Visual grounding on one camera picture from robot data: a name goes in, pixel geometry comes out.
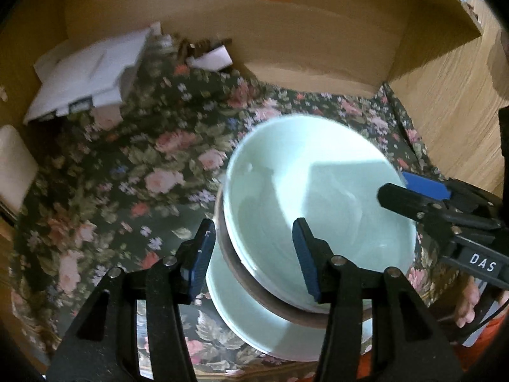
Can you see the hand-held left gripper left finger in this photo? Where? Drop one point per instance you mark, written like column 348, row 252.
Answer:
column 201, row 258

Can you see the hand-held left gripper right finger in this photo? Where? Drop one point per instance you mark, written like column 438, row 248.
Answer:
column 306, row 254

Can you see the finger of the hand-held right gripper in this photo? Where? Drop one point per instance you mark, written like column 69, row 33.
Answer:
column 401, row 201
column 427, row 185

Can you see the large pale blue bowl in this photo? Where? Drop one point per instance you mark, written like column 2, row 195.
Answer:
column 326, row 191

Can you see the white plate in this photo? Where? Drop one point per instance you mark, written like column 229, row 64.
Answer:
column 238, row 318

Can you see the person's right hand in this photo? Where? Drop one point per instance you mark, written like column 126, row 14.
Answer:
column 469, row 300

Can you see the orange garment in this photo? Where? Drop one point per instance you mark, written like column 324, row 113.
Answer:
column 477, row 358

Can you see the dark floral tablecloth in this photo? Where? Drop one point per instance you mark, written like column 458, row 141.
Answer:
column 119, row 191

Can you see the wooden desk hutch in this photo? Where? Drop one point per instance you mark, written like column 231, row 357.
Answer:
column 318, row 39

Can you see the small white box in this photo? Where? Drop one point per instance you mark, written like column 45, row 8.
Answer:
column 210, row 59

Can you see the cream box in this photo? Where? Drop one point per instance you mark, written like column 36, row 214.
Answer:
column 14, row 163

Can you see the white cardboard box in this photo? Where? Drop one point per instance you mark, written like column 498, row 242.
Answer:
column 91, row 75

